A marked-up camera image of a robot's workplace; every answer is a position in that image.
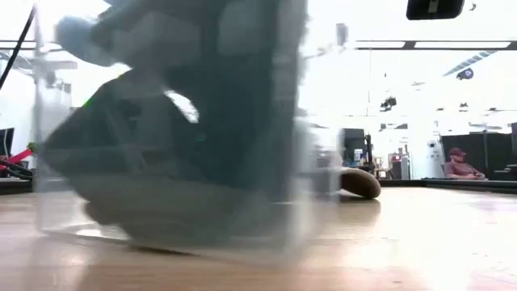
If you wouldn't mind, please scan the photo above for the clear plastic storage bin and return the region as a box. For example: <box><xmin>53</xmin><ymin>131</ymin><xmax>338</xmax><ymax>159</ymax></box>
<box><xmin>34</xmin><ymin>0</ymin><xmax>343</xmax><ymax>264</ymax></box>

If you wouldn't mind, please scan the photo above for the black monitor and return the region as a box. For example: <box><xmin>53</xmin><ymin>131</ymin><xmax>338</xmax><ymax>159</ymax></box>
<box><xmin>0</xmin><ymin>127</ymin><xmax>15</xmax><ymax>158</ymax></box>
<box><xmin>343</xmin><ymin>128</ymin><xmax>367</xmax><ymax>153</ymax></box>

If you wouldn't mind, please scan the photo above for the khaki baseball cap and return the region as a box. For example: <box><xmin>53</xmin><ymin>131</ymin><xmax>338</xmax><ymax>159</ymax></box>
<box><xmin>340</xmin><ymin>167</ymin><xmax>382</xmax><ymax>200</ymax></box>

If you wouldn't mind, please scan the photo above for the white column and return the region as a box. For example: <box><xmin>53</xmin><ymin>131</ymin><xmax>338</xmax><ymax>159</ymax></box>
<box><xmin>426</xmin><ymin>139</ymin><xmax>443</xmax><ymax>179</ymax></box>

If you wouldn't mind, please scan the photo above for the person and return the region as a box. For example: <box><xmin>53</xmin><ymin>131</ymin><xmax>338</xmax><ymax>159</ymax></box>
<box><xmin>443</xmin><ymin>147</ymin><xmax>486</xmax><ymax>181</ymax></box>

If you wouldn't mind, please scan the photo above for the black partition wall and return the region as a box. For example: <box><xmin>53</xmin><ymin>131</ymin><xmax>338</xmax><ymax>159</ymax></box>
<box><xmin>439</xmin><ymin>132</ymin><xmax>514</xmax><ymax>181</ymax></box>

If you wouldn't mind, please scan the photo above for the black cable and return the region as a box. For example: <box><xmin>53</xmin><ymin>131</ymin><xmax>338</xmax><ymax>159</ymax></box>
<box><xmin>0</xmin><ymin>6</ymin><xmax>36</xmax><ymax>91</ymax></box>

